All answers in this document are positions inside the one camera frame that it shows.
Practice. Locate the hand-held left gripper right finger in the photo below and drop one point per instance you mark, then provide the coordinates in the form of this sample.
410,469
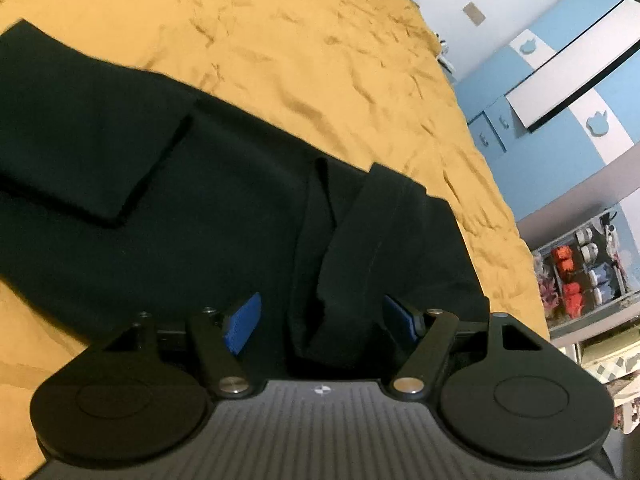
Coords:
400,315

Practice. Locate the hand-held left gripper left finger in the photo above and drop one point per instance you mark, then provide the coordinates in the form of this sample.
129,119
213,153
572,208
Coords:
245,322

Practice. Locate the black pants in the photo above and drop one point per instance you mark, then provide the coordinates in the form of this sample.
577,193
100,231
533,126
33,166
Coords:
200,185

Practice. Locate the storage rack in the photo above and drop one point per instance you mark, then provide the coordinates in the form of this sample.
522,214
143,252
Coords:
580,270

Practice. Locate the blue and white wardrobe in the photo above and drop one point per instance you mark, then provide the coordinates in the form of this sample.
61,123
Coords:
550,160

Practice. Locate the yellow blanket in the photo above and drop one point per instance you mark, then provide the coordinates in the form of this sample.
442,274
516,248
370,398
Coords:
300,35

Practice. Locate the wall switch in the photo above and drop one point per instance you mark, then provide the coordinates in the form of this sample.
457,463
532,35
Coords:
474,13

